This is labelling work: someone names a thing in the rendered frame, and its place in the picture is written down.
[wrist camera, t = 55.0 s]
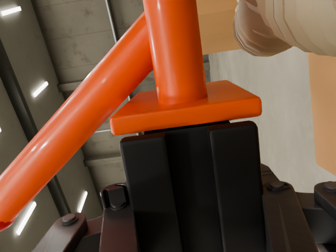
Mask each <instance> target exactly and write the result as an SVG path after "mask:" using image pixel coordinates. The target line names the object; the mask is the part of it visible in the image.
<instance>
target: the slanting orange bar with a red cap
mask: <svg viewBox="0 0 336 252"><path fill-rule="evenodd" d="M153 69H154V68H153V62H152V55H151V49H150V43H149V36H148V30H147V23H146V17H145V11H144V12H143V13H142V14H141V15H140V16H139V17H138V19H137V20H136V21H135V22H134V23H133V24H132V25H131V27H130V28H129V29H128V30H127V31H126V32H125V33H124V35H123V36H122V37H121V38H120V39H119V40H118V41H117V43H116V44H115V45H114V46H113V47H112V48H111V49H110V51H109V52H108V53H107V54H106V55H105V56H104V57H103V59H102V60H101V61H100V62H99V63H98V64H97V65H96V67H95V68H94V69H93V70H92V71H91V72H90V73H89V75H88V76H87V77H86V78H85V79H84V80H83V81H82V83H81V84H80V85H79V86H78V87H77V88H76V89H75V91H74V92H73V93H72V94H71V95H70V96H69V97H68V99H67V100H66V101H65V102H64V103H63V104H62V105H61V107H60V108H59V109H58V110H57V111H56V112H55V113H54V115H53V116H52V117H51V118H50V119H49V120H48V121H47V123H46V124H45V125H44V126H43V127H42V128H41V129H40V131H39V132H38V133H37V134H36V135H35V136H34V137H33V139H32V140H31V141H30V142H29V143H28V144H27V145H26V147H25V148H24V149H23V150H22V151H21V152H20V153H19V155H18V156H17V157H16V158H15V159H14V160H13V161H12V163H11V164H10V165H9V166H8V167H7V168H6V169H5V171H4V172H3V173H2V174H1V175H0V232H1V231H4V230H5V229H7V228H8V227H9V226H10V225H12V224H13V223H14V221H15V220H16V217H17V216H18V215H19V214H20V213H21V211H22V210H23V209H24V208H25V207H26V206H27V205H28V204H29V203H30V202H31V201H32V200H33V198H34V197H35V196H36V195H37V194H38V193H39V192H40V191H41V190H42V189H43V188H44V187H45V186H46V184H47V183H48V182H49V181H50V180H51V179H52V178H53V177H54V176H55V175H56V174H57V173H58V171H59V170H60V169H61V168H62V167H63V166H64V165H65V164H66V163H67V162H68V161H69V160H70V159H71V157H72V156H73V155H74V154H75V153H76V152H77V151H78V150H79V149H80V148H81V147H82V146H83V145H84V143H85V142H86V141H87V140H88V139H89V138H90V137H91V136H92V135H93V134H94V133H95V132H96V130H97V129H98V128H99V127H100V126H101V125H102V124H103V123H104V122H105V121H106V120H107V119H108V118H109V116H110V115H111V114H112V113H113V112H114V111H115V110H116V109H117V108H118V107H119V106H120V105H121V103H122V102H123V101H124V100H125V99H126V98H127V97H128V96H129V95H130V94H131V93H132V92H133V91H134V89H135V88H136V87H137V86H138V85H139V84H140V83H141V82H142V81H143V80H144V79H145V78H146V77H147V75H148V74H149V73H150V72H151V71H152V70H153Z"/></svg>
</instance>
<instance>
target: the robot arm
mask: <svg viewBox="0 0 336 252"><path fill-rule="evenodd" d="M261 174H262V186H263V195H262V207H263V214H264V223H265V235H266V242H265V244H266V252H319V251H320V252H336V181H328V182H321V183H318V184H316V185H315V186H314V193H307V192H296V191H295V190H294V187H293V186H292V185H291V184H290V183H287V182H284V181H280V180H279V179H278V178H277V176H276V175H275V174H274V173H273V171H272V170H271V169H270V168H269V167H268V166H267V165H265V164H262V163H261ZM100 197H101V201H102V206H103V215H102V216H100V217H97V218H94V219H90V220H87V219H86V216H85V214H83V213H81V212H75V213H68V214H66V215H64V216H63V217H61V218H59V219H58V220H57V221H56V222H55V223H54V224H53V225H52V226H51V228H50V229H49V230H48V231H47V232H46V234H45V235H44V236H43V237H42V239H41V240H40V241H39V242H38V244H37V245H36V246H35V247H34V249H33V250H32V251H31V252H141V248H140V243H139V237H138V231H137V224H136V217H135V212H134V210H132V209H131V205H130V200H129V195H128V189H127V184H126V181H125V182H124V183H115V184H111V185H108V186H106V187H104V188H103V189H102V190H101V191H100Z"/></svg>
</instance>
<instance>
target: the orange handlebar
mask: <svg viewBox="0 0 336 252"><path fill-rule="evenodd" d="M143 7H144V13H145V19H146V26H147V32H148V39H149V45H150V52H151V58H152V65H153V71H154V78H155V84H156V90H157V97H158V103H159V104H163V105H170V104H181V103H187V102H193V101H197V100H201V99H204V98H206V97H207V96H208V95H207V86H206V78H205V70H204V61H203V53H202V44H201V36H200V27H199V19H198V10H197V2H196V0H143Z"/></svg>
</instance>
